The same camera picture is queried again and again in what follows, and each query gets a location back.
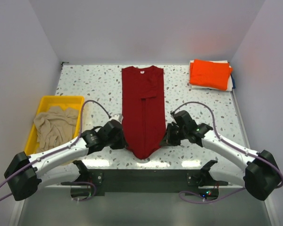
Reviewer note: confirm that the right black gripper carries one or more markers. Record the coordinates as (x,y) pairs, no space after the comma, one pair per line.
(169,140)

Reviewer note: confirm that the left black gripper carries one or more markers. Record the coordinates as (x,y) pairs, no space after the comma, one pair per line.
(121,144)

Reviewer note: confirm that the dark red t shirt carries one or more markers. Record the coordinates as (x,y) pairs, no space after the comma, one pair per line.
(143,109)

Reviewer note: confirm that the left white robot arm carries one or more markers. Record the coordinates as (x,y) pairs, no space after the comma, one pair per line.
(28,173)

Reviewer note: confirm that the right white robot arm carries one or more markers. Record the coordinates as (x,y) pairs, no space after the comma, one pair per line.
(261,172)

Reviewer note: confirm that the yellow plastic tray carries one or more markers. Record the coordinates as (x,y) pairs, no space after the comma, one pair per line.
(45,104)

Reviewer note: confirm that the beige t shirt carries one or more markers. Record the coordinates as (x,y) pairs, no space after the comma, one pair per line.
(55,127)

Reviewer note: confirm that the folded orange t shirt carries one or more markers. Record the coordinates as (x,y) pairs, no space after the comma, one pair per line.
(211,74)

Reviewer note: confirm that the folded blue t shirt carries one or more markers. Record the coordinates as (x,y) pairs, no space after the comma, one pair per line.
(233,82)

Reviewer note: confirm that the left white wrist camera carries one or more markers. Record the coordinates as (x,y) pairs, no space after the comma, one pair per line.
(117,117)

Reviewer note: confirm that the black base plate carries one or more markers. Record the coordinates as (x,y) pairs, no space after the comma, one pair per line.
(146,180)

